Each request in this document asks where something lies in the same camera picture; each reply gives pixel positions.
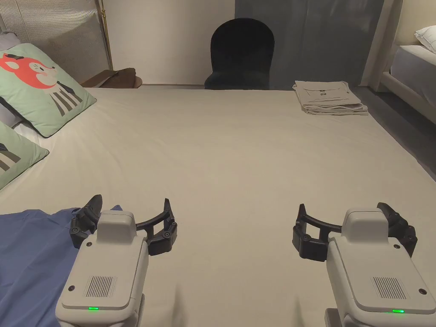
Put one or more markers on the green cushion with striped print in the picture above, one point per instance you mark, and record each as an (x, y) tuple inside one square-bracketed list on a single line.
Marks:
[(17, 156)]

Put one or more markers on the blue garment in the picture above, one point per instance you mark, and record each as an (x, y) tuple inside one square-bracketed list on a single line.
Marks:
[(30, 259)]

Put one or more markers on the bed with beige sheet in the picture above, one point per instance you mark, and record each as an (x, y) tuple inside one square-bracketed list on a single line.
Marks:
[(221, 153)]

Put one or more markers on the padded beige headboard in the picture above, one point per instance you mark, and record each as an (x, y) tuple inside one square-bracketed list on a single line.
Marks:
[(58, 37)]

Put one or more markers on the white pillow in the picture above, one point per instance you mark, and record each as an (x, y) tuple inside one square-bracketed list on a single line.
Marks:
[(24, 131), (427, 37)]

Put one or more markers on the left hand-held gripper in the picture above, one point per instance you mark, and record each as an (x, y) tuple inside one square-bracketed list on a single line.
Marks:
[(109, 269)]

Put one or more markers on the green cushion with fox print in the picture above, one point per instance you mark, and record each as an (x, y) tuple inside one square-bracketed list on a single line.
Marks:
[(44, 88)]

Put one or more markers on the white bed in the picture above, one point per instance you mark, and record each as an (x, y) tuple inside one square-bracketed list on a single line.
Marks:
[(412, 75)]

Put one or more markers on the folded beige cloth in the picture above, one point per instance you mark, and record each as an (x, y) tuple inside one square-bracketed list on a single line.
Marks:
[(328, 97)]

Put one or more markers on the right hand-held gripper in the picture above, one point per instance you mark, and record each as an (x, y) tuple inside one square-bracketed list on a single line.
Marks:
[(371, 272)]

